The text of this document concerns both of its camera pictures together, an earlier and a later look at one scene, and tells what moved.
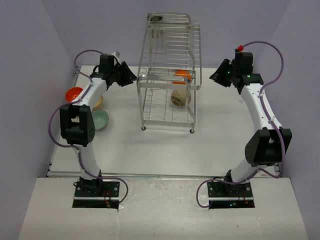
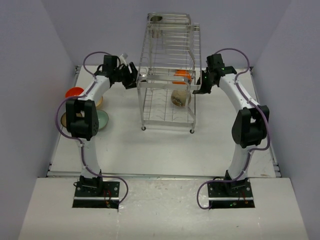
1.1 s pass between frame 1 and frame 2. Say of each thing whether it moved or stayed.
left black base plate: stayed
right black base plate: stayed
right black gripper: moved
